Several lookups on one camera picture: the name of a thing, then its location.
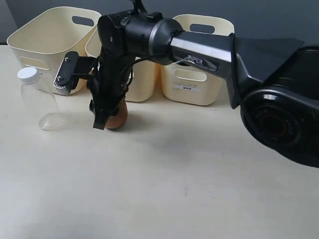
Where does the cream plastic bin left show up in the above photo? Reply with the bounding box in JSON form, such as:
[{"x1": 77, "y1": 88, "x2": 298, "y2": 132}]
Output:
[{"x1": 6, "y1": 6, "x2": 101, "y2": 86}]

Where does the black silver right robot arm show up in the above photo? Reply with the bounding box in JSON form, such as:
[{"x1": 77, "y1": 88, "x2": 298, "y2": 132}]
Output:
[{"x1": 88, "y1": 10, "x2": 319, "y2": 168}]

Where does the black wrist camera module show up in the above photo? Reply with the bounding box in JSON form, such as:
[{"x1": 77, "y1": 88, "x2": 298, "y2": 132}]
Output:
[{"x1": 53, "y1": 51, "x2": 97, "y2": 95}]

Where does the cream plastic bin right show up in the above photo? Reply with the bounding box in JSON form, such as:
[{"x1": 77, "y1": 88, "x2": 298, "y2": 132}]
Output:
[{"x1": 160, "y1": 14, "x2": 235, "y2": 106}]

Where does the clear plastic bottle white cap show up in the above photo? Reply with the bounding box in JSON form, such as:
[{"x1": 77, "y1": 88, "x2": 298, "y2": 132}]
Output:
[{"x1": 17, "y1": 67, "x2": 66, "y2": 131}]

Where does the cream plastic bin middle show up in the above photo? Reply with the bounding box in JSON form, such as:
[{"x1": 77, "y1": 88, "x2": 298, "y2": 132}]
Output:
[{"x1": 85, "y1": 30, "x2": 160, "y2": 103}]

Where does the cream plastic bin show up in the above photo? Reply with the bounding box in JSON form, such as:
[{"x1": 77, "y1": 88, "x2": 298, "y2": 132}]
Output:
[
  {"x1": 85, "y1": 30, "x2": 160, "y2": 103},
  {"x1": 6, "y1": 6, "x2": 101, "y2": 86},
  {"x1": 160, "y1": 14, "x2": 235, "y2": 106}
]

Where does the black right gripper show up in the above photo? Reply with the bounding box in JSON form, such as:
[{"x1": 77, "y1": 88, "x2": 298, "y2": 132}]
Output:
[{"x1": 87, "y1": 11, "x2": 133, "y2": 130}]

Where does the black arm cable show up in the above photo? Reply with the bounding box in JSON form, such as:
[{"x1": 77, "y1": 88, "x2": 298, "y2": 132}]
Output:
[{"x1": 119, "y1": 33, "x2": 252, "y2": 125}]

